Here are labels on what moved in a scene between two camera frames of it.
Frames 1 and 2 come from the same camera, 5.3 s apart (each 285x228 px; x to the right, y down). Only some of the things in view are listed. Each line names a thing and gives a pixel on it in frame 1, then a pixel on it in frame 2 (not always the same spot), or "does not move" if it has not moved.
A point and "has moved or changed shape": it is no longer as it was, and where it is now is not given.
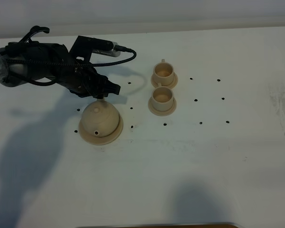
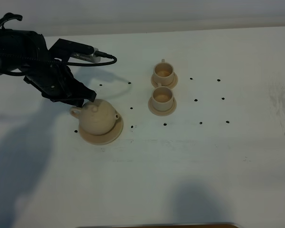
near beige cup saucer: [162, 113] does not move
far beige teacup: [163, 73] does not move
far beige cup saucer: [172, 85] does not move
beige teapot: [100, 118] has moved or changed shape
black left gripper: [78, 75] -> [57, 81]
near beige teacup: [162, 98] does not move
